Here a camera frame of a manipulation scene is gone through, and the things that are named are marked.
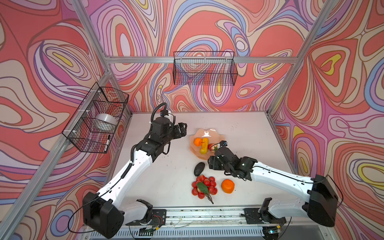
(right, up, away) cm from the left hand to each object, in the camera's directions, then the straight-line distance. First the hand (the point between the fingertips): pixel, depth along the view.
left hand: (182, 125), depth 76 cm
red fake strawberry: (+16, -13, +20) cm, 29 cm away
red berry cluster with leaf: (+11, -31, 0) cm, 33 cm away
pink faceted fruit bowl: (+20, -7, +26) cm, 33 cm away
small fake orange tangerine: (+9, -11, +20) cm, 24 cm away
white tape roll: (-37, +1, -6) cm, 37 cm away
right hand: (+17, -22, +5) cm, 28 cm away
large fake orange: (+24, -32, +2) cm, 41 cm away
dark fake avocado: (+9, -25, +10) cm, 29 cm away
